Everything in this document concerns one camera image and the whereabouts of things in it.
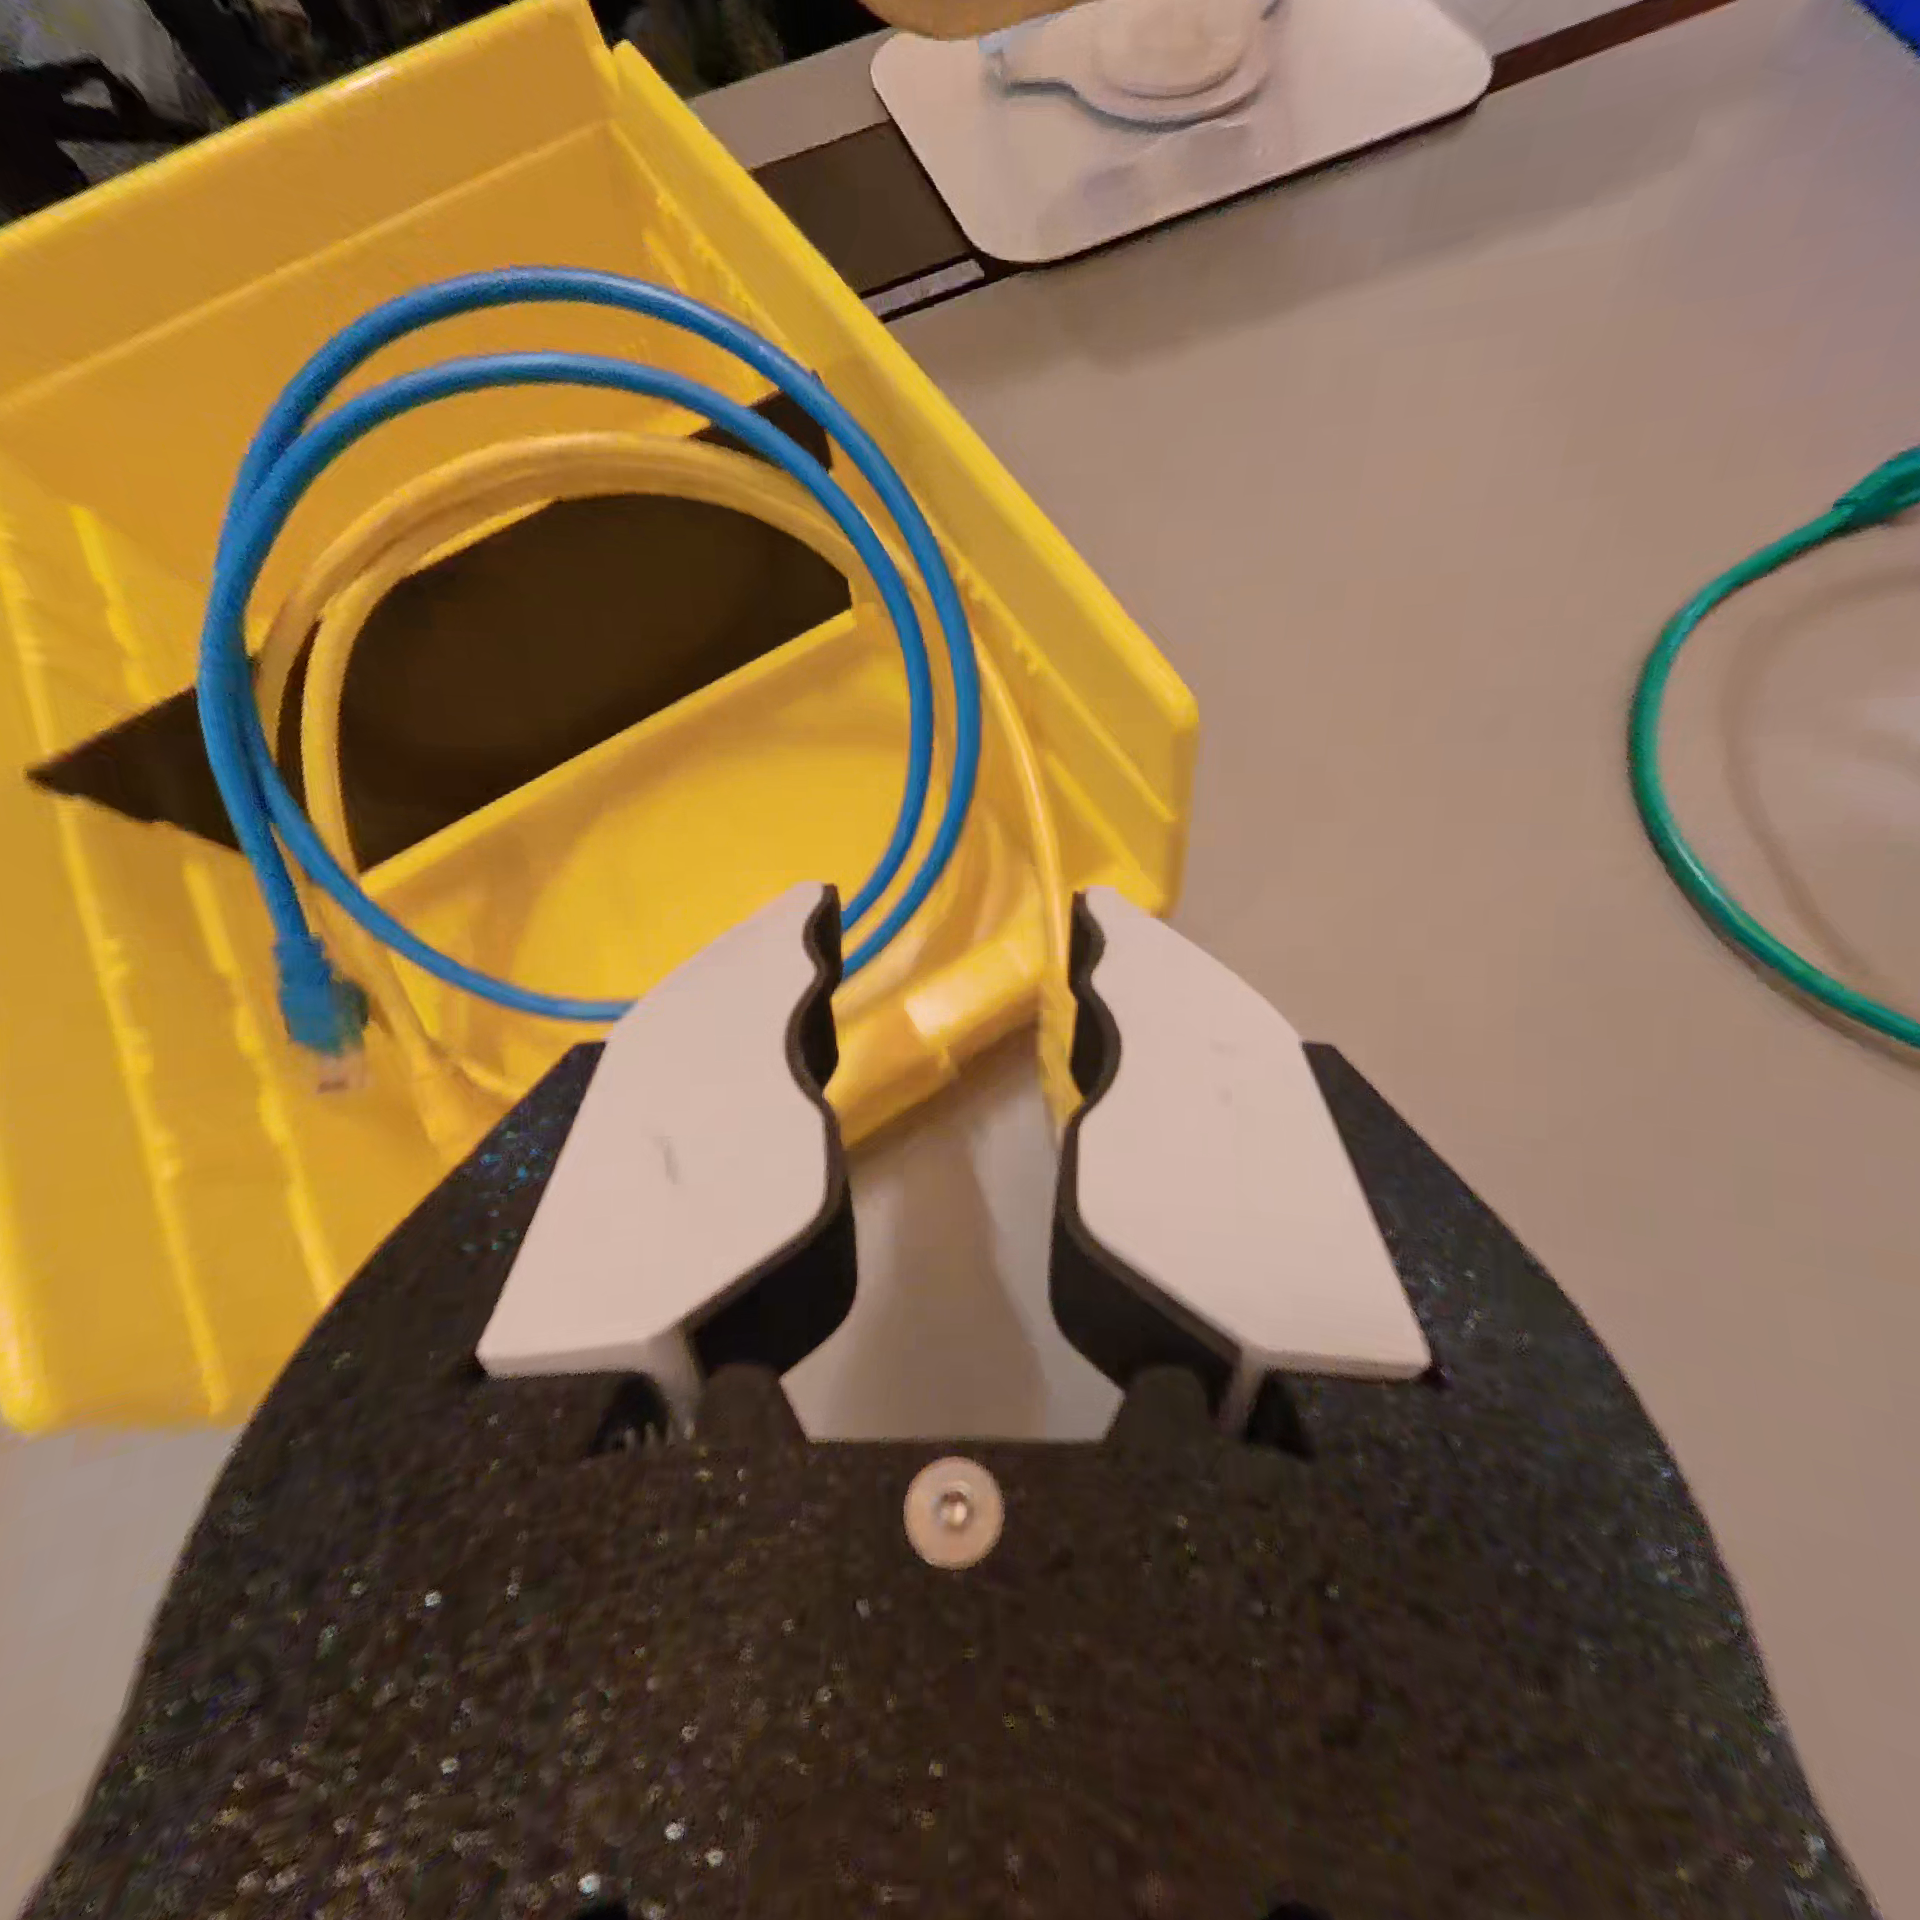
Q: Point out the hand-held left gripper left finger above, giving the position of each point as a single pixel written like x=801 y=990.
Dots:
x=682 y=1184

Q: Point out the black bin divider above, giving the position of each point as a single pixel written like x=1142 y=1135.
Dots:
x=570 y=629

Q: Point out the clear plastic dome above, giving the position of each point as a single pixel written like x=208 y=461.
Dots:
x=1142 y=68

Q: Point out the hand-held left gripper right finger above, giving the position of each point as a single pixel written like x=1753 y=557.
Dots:
x=1224 y=1184

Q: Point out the grey stand base plate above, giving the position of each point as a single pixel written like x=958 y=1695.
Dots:
x=1320 y=120

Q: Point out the yellow plastic bin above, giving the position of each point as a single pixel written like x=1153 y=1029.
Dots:
x=224 y=376

